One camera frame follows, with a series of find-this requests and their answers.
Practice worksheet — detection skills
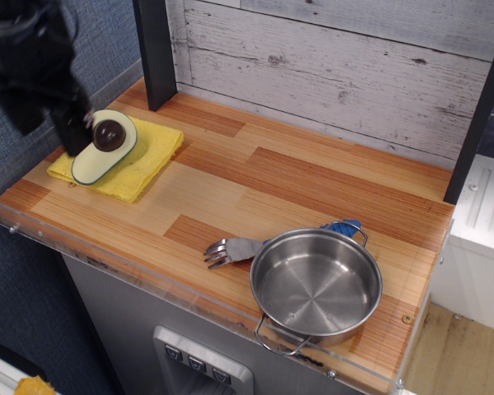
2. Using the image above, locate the right black upright post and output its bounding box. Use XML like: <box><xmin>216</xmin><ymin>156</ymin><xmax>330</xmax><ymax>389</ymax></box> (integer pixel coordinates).
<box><xmin>443</xmin><ymin>58</ymin><xmax>494</xmax><ymax>205</ymax></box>

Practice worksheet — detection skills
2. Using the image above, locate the yellow folded cloth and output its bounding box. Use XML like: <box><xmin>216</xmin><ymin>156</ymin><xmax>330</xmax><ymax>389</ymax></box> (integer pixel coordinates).
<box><xmin>47</xmin><ymin>110</ymin><xmax>184</xmax><ymax>203</ymax></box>

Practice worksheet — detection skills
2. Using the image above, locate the stainless steel pot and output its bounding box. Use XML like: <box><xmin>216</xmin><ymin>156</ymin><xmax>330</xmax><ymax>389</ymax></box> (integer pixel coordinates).
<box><xmin>250</xmin><ymin>228</ymin><xmax>383</xmax><ymax>356</ymax></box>

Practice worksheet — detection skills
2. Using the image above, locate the grey toy cabinet front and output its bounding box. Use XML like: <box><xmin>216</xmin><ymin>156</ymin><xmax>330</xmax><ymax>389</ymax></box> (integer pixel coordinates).
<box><xmin>64</xmin><ymin>256</ymin><xmax>399</xmax><ymax>394</ymax></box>

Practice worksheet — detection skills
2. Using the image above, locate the silver dispenser button panel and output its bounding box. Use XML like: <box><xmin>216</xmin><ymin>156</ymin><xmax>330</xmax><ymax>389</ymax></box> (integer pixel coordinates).
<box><xmin>153</xmin><ymin>325</ymin><xmax>254</xmax><ymax>394</ymax></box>

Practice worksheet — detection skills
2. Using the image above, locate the toy avocado half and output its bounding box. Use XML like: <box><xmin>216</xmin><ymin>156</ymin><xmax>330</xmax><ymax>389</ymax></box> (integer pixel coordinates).
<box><xmin>72</xmin><ymin>109</ymin><xmax>137</xmax><ymax>185</ymax></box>

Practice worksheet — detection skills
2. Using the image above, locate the left black upright post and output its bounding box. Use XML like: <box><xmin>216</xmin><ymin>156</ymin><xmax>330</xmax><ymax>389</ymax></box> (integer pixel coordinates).
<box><xmin>133</xmin><ymin>0</ymin><xmax>178</xmax><ymax>111</ymax></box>

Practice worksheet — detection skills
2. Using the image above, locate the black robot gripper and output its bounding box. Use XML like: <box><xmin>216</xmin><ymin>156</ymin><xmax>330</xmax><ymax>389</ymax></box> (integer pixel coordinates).
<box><xmin>0</xmin><ymin>1</ymin><xmax>93</xmax><ymax>156</ymax></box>

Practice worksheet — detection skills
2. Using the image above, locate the clear acrylic edge guard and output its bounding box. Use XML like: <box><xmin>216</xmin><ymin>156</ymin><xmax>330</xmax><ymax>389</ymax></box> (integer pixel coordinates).
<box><xmin>0</xmin><ymin>81</ymin><xmax>453</xmax><ymax>381</ymax></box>

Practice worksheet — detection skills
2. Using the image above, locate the blue handled metal fork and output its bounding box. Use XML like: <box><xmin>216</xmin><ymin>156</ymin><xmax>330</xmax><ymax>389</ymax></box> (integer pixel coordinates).
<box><xmin>203</xmin><ymin>219</ymin><xmax>368</xmax><ymax>269</ymax></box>

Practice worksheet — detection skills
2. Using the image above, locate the white ridged side counter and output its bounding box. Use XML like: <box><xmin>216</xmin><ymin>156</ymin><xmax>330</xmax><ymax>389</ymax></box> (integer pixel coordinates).
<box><xmin>430</xmin><ymin>155</ymin><xmax>494</xmax><ymax>329</ymax></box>

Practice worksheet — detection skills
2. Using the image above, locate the black upright post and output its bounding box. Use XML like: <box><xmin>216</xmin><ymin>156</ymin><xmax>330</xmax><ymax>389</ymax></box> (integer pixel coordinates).
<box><xmin>133</xmin><ymin>0</ymin><xmax>178</xmax><ymax>111</ymax></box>
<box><xmin>443</xmin><ymin>58</ymin><xmax>494</xmax><ymax>205</ymax></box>

